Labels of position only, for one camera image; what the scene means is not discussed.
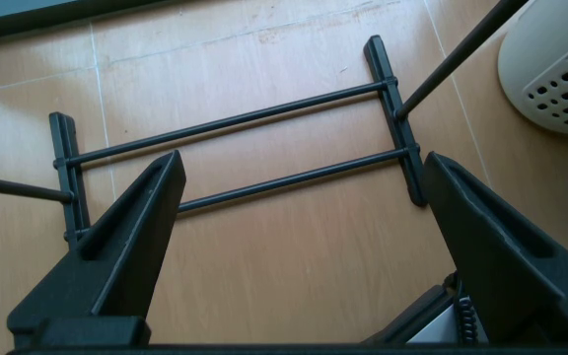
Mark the window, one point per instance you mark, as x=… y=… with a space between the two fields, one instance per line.
x=18 y=15

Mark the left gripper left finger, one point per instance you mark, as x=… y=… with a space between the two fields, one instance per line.
x=116 y=276

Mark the white laundry basket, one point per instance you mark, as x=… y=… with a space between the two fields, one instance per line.
x=535 y=49

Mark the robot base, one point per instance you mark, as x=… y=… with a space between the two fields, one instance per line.
x=412 y=315

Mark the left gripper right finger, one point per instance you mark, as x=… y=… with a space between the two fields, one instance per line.
x=516 y=296

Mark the black clothes rack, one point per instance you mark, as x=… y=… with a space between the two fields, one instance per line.
x=401 y=125

